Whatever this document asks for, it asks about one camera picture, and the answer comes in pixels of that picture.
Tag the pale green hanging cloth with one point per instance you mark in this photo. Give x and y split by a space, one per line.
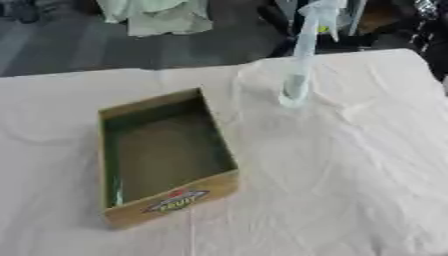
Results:
163 16

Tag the black chair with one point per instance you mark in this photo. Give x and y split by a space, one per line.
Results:
280 26

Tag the pale translucent plastic bottle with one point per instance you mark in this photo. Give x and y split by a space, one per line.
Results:
295 91

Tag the tan cardboard box green inside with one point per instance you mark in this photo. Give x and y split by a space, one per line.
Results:
166 156

